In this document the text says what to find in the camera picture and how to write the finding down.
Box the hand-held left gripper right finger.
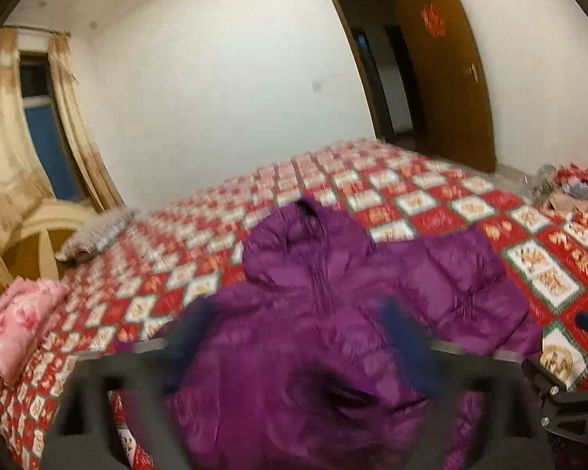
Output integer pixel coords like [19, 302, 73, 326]
[377, 296, 554, 470]

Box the purple down jacket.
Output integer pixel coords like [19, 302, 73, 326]
[113, 198, 544, 470]

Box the brown wooden door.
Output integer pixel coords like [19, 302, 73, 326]
[396, 0, 498, 173]

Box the red paper door decoration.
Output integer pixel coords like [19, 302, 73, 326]
[420, 2, 448, 39]

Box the pile of red packages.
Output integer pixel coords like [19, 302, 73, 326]
[533, 161, 588, 217]

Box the red checkered bear blanket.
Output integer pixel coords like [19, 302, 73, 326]
[0, 137, 588, 470]

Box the dark wooden door frame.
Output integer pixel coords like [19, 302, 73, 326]
[327, 0, 422, 148]

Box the pink folded quilt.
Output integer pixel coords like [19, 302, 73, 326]
[0, 277, 72, 387]

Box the window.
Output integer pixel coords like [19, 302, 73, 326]
[18, 53, 85, 202]

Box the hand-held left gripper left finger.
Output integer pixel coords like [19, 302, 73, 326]
[42, 298, 221, 470]

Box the cream wooden headboard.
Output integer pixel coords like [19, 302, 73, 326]
[0, 201, 109, 402]

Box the cream lace curtain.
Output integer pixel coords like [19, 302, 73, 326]
[0, 29, 54, 265]

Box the beige gathered curtain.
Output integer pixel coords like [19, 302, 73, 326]
[48, 32, 124, 212]

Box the grey striped pillow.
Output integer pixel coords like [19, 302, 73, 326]
[54, 207, 140, 262]

